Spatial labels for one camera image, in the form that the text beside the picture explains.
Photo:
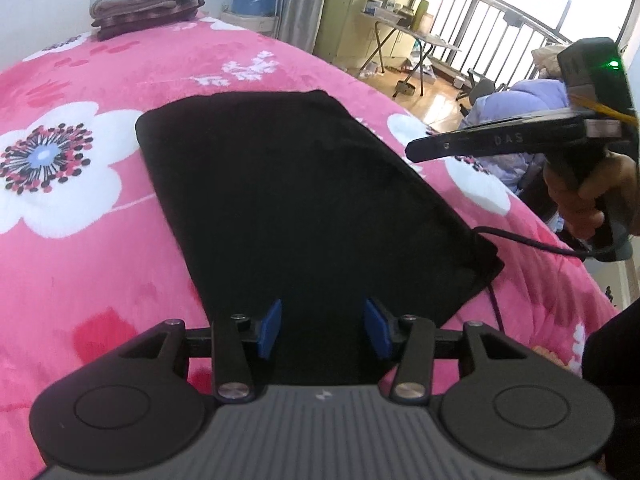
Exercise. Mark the metal balcony railing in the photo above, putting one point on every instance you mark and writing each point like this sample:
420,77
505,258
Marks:
500,15

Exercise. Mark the lavender padded jacket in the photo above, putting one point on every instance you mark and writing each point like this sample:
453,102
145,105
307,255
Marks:
505,105

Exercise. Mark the black chair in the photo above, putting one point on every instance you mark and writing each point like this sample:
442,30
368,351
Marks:
477,87

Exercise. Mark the dark patterned folded clothes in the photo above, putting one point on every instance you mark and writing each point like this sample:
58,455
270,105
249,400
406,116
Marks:
160,20

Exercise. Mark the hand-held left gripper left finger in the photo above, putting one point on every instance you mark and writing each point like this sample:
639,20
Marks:
270,327

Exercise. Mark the person's dark clothing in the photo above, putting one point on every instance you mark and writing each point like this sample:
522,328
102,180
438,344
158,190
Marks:
615,385

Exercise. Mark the pink floral blanket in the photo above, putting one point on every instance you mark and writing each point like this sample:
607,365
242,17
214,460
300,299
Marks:
100,260

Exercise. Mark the person's right hand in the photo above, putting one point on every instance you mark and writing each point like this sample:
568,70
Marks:
575,210

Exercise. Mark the green bottle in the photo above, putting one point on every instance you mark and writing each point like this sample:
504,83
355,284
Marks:
422,15

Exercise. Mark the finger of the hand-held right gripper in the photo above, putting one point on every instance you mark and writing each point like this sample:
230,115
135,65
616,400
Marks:
480,142

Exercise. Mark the folding metal table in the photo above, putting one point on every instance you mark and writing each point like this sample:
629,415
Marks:
400,25

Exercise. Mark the beige curtain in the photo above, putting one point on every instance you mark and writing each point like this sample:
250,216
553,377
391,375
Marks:
300,5

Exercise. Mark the white water dispenser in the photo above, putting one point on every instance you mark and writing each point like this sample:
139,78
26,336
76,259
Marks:
250,24

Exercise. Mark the black printed t-shirt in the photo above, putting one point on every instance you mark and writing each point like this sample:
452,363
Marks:
310,200

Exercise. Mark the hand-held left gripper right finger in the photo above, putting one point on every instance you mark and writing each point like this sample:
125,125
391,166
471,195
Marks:
377,330

